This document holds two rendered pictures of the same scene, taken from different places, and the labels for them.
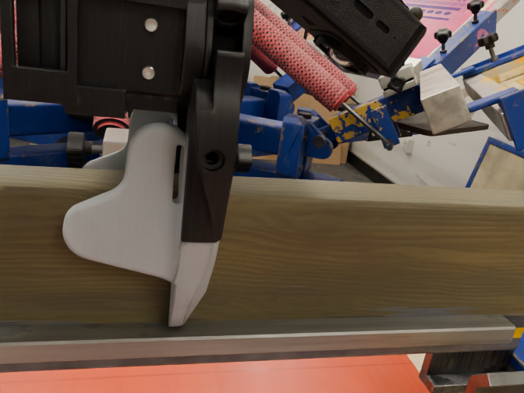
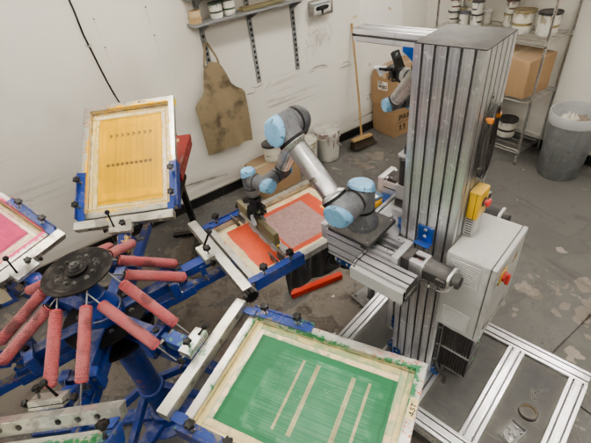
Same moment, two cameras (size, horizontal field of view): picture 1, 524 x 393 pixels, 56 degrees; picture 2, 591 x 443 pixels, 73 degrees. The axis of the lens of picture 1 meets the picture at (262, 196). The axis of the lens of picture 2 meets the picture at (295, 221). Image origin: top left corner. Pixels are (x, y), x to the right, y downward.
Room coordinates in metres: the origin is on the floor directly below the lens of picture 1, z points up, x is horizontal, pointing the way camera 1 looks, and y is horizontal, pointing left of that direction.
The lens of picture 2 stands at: (0.43, 1.76, 2.43)
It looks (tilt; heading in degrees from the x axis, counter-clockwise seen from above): 38 degrees down; 256
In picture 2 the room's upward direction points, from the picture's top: 8 degrees counter-clockwise
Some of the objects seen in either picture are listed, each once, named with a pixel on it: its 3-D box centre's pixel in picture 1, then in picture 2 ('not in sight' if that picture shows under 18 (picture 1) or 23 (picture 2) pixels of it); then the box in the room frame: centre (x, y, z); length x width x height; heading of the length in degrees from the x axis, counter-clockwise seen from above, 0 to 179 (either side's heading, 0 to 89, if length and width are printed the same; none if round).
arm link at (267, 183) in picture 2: not in sight; (266, 182); (0.14, 0.13, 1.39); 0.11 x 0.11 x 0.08; 31
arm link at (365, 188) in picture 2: not in sight; (361, 194); (-0.20, 0.48, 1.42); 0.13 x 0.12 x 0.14; 31
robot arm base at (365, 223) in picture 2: not in sight; (361, 214); (-0.20, 0.47, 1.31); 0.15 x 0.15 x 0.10
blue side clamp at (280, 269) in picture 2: not in sight; (278, 269); (0.19, 0.31, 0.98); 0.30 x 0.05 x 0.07; 16
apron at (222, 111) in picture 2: not in sight; (220, 98); (0.04, -2.05, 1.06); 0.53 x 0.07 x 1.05; 16
